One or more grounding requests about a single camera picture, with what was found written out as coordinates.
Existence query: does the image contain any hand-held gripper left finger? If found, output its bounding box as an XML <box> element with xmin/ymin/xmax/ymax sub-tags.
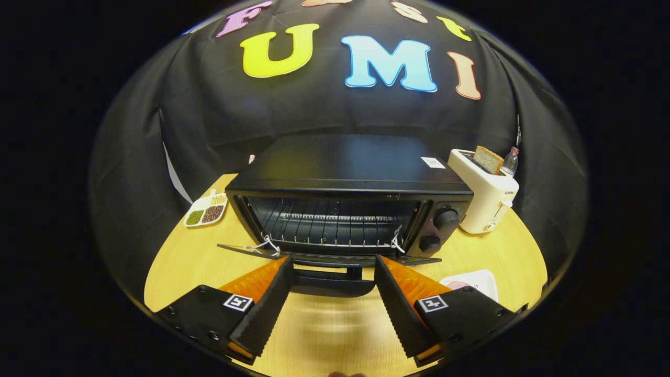
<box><xmin>157</xmin><ymin>255</ymin><xmax>295</xmax><ymax>366</ymax></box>

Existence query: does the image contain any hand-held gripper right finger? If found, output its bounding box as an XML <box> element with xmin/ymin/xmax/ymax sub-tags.
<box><xmin>374</xmin><ymin>255</ymin><xmax>529</xmax><ymax>368</ymax></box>

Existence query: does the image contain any white square dish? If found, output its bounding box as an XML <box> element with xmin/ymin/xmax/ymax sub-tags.
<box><xmin>439</xmin><ymin>270</ymin><xmax>499</xmax><ymax>303</ymax></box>

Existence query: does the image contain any black toaster oven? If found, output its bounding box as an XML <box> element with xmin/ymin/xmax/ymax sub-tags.
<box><xmin>216</xmin><ymin>134</ymin><xmax>474</xmax><ymax>298</ymax></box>

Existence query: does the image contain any white toaster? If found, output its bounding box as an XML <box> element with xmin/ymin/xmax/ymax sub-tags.
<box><xmin>448</xmin><ymin>149</ymin><xmax>520</xmax><ymax>235</ymax></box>

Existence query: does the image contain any white divided tray of beans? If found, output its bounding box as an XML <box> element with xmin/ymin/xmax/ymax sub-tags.
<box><xmin>183</xmin><ymin>190</ymin><xmax>229</xmax><ymax>228</ymax></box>

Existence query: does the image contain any brown bread slice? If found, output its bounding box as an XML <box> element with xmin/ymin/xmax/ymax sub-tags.
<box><xmin>474</xmin><ymin>146</ymin><xmax>505</xmax><ymax>175</ymax></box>

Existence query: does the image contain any clear bottle with red label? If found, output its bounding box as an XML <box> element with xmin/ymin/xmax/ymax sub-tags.
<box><xmin>501</xmin><ymin>147</ymin><xmax>520</xmax><ymax>177</ymax></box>

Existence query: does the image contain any black backdrop cloth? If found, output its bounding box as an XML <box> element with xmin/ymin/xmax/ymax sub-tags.
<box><xmin>89</xmin><ymin>0</ymin><xmax>589</xmax><ymax>309</ymax></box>

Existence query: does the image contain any metal oven wire rack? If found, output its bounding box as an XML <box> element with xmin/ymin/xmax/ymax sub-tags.
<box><xmin>251</xmin><ymin>202</ymin><xmax>414</xmax><ymax>250</ymax></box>

